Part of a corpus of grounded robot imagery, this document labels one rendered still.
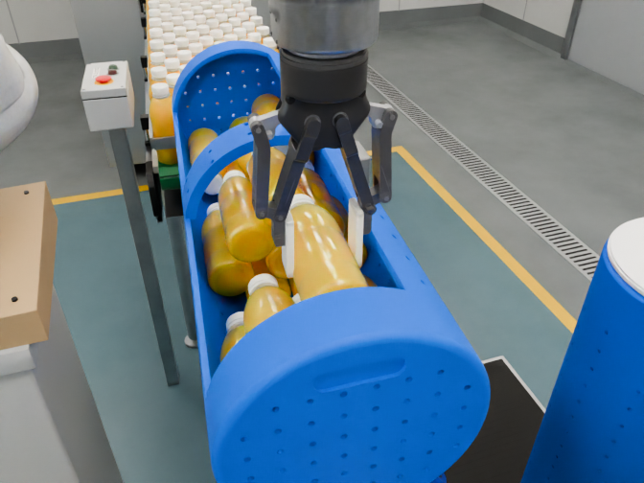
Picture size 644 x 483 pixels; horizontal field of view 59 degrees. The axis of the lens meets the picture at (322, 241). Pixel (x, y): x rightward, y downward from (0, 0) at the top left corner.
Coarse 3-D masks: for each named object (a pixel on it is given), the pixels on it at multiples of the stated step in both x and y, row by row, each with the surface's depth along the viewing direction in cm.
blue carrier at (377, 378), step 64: (192, 64) 114; (256, 64) 120; (192, 128) 124; (192, 192) 82; (192, 256) 76; (384, 256) 60; (320, 320) 50; (384, 320) 50; (448, 320) 55; (256, 384) 48; (320, 384) 50; (384, 384) 52; (448, 384) 54; (256, 448) 53; (320, 448) 55; (384, 448) 58; (448, 448) 61
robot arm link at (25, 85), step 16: (0, 48) 82; (0, 64) 82; (16, 64) 87; (0, 80) 83; (16, 80) 87; (32, 80) 91; (0, 96) 84; (16, 96) 87; (32, 96) 91; (0, 112) 85; (16, 112) 88; (32, 112) 93; (0, 128) 86; (16, 128) 90; (0, 144) 88
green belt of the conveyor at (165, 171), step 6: (162, 168) 142; (168, 168) 142; (174, 168) 142; (162, 174) 141; (168, 174) 141; (174, 174) 142; (162, 180) 141; (168, 180) 142; (174, 180) 142; (162, 186) 142; (168, 186) 142; (174, 186) 143
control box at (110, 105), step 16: (96, 64) 145; (112, 80) 135; (128, 80) 143; (96, 96) 131; (112, 96) 132; (128, 96) 137; (96, 112) 134; (112, 112) 134; (128, 112) 135; (96, 128) 136; (112, 128) 137
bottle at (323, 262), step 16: (304, 208) 64; (320, 208) 65; (304, 224) 62; (320, 224) 62; (336, 224) 64; (304, 240) 60; (320, 240) 59; (336, 240) 60; (304, 256) 58; (320, 256) 57; (336, 256) 57; (352, 256) 59; (304, 272) 57; (320, 272) 55; (336, 272) 55; (352, 272) 55; (304, 288) 56; (320, 288) 54; (336, 288) 54
